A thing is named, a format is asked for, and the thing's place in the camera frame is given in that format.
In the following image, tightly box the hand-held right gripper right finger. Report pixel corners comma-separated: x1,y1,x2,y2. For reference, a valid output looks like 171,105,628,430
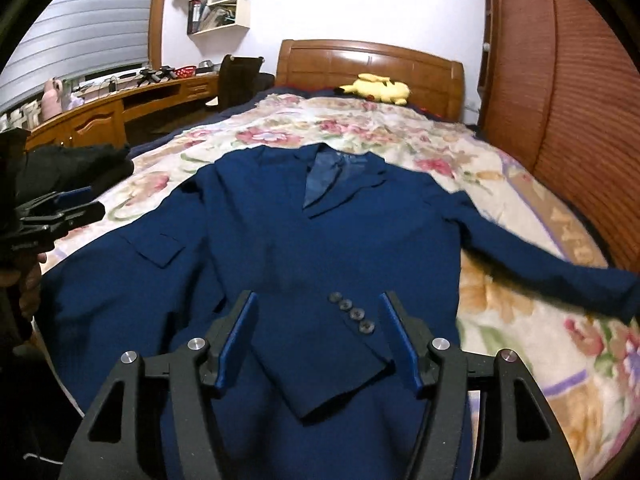
379,291,581,480

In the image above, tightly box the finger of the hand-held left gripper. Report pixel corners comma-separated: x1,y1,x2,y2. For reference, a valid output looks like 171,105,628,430
15,186,95,218
20,202,107,237

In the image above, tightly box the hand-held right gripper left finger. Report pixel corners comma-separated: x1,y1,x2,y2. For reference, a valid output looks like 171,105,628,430
60,289,259,480

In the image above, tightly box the navy blue suit jacket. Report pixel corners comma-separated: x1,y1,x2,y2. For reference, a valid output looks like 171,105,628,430
40,142,640,480

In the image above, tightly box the person's left hand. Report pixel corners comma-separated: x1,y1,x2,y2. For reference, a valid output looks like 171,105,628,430
17,252,49,322

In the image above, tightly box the black cloth pile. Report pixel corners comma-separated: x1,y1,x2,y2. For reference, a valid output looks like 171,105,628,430
20,144,134,197

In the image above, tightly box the wooden desk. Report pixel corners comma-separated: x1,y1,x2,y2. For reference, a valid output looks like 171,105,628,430
25,74,221,151

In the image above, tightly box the pink bottle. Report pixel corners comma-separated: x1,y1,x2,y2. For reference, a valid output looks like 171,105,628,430
41,77,65,122

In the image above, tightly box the floral blanket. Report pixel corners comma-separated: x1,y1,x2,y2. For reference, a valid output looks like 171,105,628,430
50,95,636,480

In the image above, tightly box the grey window blind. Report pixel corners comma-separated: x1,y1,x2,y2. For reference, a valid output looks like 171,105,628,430
0,0,161,111

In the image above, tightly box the dark chair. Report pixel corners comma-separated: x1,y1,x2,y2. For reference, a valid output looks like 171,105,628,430
205,54,275,111

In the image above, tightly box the yellow plush toy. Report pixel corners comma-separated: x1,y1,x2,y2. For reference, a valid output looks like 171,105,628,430
334,73,412,106

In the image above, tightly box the wooden bed headboard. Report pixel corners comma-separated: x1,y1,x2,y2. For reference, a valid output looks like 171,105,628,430
276,39,466,123

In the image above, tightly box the wooden louvered wardrobe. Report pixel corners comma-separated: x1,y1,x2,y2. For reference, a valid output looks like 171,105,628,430
477,0,640,273

